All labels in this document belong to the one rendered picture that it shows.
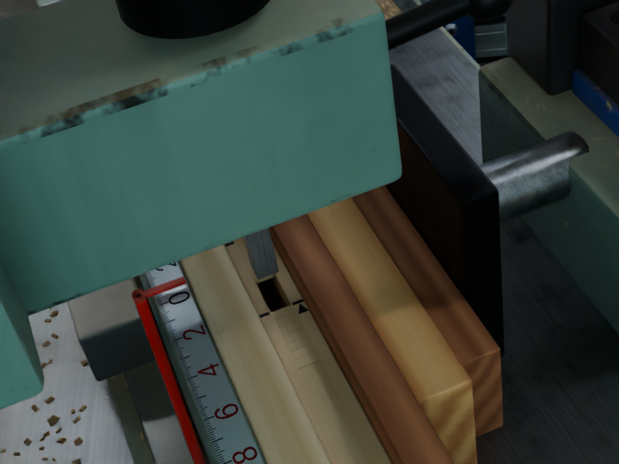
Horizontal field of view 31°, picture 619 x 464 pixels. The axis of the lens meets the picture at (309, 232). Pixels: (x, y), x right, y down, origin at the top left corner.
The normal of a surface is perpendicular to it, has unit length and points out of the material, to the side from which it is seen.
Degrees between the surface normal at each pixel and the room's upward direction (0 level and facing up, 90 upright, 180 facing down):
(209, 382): 0
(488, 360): 90
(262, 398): 0
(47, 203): 90
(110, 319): 0
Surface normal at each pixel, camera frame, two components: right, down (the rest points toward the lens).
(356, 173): 0.36, 0.60
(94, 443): -0.15, -0.72
